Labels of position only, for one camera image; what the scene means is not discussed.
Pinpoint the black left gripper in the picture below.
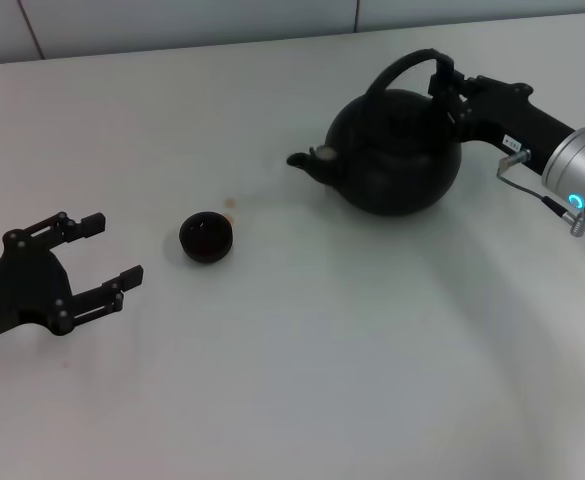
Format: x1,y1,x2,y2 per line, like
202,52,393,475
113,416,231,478
0,211,145,346

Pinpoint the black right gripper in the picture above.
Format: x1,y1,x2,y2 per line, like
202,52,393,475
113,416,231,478
428,55,578,176

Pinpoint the black round teapot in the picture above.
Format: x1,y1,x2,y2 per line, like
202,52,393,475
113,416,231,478
285,48,463,218

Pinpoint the small dark teacup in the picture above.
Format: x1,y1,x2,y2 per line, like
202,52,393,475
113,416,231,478
178,211,236,264

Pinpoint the right gripper connector cable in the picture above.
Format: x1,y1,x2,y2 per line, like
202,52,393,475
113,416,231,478
495,148,585,239

